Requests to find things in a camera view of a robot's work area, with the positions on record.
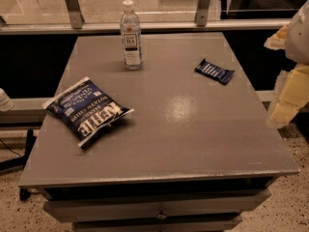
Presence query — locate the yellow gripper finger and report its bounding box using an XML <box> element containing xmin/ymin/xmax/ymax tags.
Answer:
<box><xmin>266</xmin><ymin>64</ymin><xmax>309</xmax><ymax>129</ymax></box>
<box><xmin>264</xmin><ymin>25</ymin><xmax>288</xmax><ymax>50</ymax></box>

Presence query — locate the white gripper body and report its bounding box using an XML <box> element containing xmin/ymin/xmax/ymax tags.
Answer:
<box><xmin>285</xmin><ymin>0</ymin><xmax>309</xmax><ymax>65</ymax></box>

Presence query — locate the clear plastic water bottle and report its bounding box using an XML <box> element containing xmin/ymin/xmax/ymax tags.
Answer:
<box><xmin>120</xmin><ymin>0</ymin><xmax>143</xmax><ymax>70</ymax></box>

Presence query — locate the blue candy bar wrapper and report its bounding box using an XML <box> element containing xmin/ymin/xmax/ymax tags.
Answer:
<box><xmin>195</xmin><ymin>59</ymin><xmax>234</xmax><ymax>85</ymax></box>

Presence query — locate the grey drawer cabinet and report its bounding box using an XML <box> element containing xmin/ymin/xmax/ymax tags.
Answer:
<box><xmin>20</xmin><ymin>33</ymin><xmax>298</xmax><ymax>232</ymax></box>

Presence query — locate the blue potato chips bag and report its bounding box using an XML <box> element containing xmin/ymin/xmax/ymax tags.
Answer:
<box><xmin>42</xmin><ymin>76</ymin><xmax>134</xmax><ymax>148</ymax></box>

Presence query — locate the white object at left edge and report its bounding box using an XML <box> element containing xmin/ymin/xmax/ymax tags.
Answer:
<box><xmin>0</xmin><ymin>88</ymin><xmax>14</xmax><ymax>112</ymax></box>

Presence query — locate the black stand base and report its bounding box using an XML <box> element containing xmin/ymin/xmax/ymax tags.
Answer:
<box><xmin>0</xmin><ymin>130</ymin><xmax>37</xmax><ymax>201</ymax></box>

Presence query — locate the right metal railing post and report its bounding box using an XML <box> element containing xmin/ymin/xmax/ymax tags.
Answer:
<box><xmin>195</xmin><ymin>0</ymin><xmax>210</xmax><ymax>27</ymax></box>

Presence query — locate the metal railing post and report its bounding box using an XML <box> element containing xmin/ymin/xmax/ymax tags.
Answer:
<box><xmin>195</xmin><ymin>0</ymin><xmax>210</xmax><ymax>27</ymax></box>
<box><xmin>65</xmin><ymin>0</ymin><xmax>84</xmax><ymax>29</ymax></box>

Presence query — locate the left metal railing post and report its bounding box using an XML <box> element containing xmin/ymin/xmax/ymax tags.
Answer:
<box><xmin>65</xmin><ymin>0</ymin><xmax>84</xmax><ymax>29</ymax></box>

